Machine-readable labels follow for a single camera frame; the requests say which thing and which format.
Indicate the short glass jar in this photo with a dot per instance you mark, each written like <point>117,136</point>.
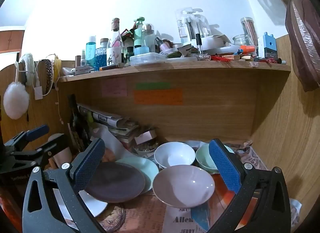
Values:
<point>241,41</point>

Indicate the yellow tassel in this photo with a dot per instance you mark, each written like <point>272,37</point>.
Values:
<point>57,65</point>

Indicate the round blue glass bottle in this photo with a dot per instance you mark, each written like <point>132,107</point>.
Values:
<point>101,57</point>

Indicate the mint green bowl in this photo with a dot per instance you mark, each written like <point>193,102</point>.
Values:
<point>203,159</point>

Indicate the dark wine bottle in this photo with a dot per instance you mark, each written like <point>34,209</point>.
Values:
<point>75,122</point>

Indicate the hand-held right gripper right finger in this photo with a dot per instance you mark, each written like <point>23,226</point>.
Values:
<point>225,165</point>

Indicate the mint green plate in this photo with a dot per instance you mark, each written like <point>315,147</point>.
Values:
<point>147,170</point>

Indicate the clear plastic food box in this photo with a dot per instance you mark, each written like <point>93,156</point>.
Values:
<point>147,59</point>

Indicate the tall clear jar of sticks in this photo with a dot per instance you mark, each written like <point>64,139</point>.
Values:
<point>248,30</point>

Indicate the clear blister pack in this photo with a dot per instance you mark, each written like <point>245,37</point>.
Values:
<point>203,26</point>
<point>185,27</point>

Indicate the wooden shelf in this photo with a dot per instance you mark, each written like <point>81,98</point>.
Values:
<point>175,69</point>

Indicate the orange sticky note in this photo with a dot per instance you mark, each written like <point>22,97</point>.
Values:
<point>157,97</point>

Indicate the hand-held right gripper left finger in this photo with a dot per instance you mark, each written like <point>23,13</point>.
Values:
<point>90,165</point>

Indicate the clear corked glass bottle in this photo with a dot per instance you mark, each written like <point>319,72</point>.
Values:
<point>115,47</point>

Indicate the white fluffy pompom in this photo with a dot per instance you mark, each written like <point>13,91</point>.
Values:
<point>15,100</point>

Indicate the brown curtain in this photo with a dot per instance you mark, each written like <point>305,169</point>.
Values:
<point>302,35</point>

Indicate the grey bowl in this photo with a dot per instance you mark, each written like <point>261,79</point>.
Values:
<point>180,185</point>

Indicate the yellow green tube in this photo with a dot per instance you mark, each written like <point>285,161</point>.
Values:
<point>89,117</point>

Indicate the wooden wall cabinet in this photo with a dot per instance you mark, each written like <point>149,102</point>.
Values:
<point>11,40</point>

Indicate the cream mug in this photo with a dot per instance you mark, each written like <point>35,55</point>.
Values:
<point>62,156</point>

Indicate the dark brown plate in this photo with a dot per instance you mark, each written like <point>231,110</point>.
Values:
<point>117,183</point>

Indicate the stack of newspapers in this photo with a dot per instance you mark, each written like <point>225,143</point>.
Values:
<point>107,119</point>

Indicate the brown marker pen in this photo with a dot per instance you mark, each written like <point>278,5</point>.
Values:
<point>111,67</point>

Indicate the silver capped clear bottle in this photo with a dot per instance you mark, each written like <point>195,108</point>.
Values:
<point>148,39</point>

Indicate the newspaper print tablecloth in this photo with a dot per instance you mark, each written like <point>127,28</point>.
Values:
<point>180,220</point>

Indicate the green pump bottle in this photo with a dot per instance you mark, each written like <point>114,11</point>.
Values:
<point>139,37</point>

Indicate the blue box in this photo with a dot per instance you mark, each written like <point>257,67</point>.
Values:
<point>268,46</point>

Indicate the white fluffy earmuff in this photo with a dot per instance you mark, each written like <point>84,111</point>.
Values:
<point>28,67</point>

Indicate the white model airplane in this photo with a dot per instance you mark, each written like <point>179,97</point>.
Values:
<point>82,70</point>

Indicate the tall blue liquid bottle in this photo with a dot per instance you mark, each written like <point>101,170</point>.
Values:
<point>90,52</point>

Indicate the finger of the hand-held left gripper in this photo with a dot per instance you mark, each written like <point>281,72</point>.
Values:
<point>37,131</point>
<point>57,140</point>

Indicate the black lace headband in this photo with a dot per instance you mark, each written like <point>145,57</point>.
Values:
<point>49,72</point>

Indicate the pink sticky note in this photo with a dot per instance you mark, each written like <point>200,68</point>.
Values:
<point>113,87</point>

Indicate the orange garment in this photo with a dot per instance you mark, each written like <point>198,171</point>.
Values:
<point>10,208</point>

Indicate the small white spray bottle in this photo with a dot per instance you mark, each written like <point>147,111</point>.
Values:
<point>83,59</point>

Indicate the white open box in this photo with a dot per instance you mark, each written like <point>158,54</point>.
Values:
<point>215,42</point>

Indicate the small bowl of beads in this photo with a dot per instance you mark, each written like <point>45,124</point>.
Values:
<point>145,147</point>

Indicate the white tag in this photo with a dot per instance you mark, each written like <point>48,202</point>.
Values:
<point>38,92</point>

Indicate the white plate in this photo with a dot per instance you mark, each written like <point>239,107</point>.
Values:
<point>92,205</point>

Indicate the white bowl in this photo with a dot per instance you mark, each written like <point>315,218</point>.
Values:
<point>172,155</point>

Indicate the green sticky note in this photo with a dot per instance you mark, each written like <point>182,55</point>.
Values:
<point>152,85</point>

